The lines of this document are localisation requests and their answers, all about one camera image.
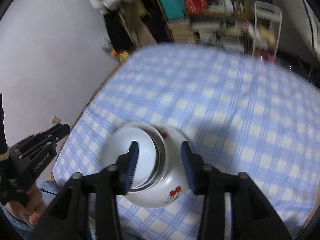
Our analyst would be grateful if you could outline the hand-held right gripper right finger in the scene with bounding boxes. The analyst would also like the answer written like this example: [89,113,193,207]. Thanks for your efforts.
[180,141,293,240]

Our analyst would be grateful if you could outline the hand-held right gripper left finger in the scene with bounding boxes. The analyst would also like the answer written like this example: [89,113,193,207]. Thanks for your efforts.
[29,141,139,240]

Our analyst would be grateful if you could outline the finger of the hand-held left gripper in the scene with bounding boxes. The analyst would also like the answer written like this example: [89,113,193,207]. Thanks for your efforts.
[32,124,71,147]

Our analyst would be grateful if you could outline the white bowl with red label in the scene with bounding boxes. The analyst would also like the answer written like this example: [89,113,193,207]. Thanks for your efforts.
[100,122,167,194]

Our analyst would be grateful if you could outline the white cherry print plate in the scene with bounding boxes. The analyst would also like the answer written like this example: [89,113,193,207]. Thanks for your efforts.
[99,122,190,209]

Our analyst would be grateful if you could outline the person's left hand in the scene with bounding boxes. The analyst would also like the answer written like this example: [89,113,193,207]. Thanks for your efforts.
[5,182,49,225]

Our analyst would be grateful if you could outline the blue plaid tablecloth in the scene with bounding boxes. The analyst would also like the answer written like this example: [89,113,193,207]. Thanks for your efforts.
[51,44,320,240]

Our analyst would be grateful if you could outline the plastic bag with yellow contents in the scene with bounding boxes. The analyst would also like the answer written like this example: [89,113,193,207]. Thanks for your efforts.
[100,36,129,63]

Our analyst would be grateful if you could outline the black hanging garment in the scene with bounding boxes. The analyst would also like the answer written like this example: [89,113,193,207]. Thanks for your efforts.
[144,0,173,43]
[104,12,137,53]

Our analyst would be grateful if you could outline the beige hanging trousers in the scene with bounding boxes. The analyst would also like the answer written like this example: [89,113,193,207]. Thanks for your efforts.
[117,5,157,48]

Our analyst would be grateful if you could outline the wide stack of books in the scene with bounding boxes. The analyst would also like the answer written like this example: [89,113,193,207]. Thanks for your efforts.
[195,20,247,53]

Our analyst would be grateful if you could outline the small stack of books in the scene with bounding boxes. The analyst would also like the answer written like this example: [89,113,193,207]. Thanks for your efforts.
[166,17,194,43]

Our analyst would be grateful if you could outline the white trolley cart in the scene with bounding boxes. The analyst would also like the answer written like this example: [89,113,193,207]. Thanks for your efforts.
[246,1,283,63]

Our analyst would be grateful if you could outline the cream recliner chair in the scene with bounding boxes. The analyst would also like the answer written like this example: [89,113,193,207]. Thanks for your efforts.
[275,0,320,63]

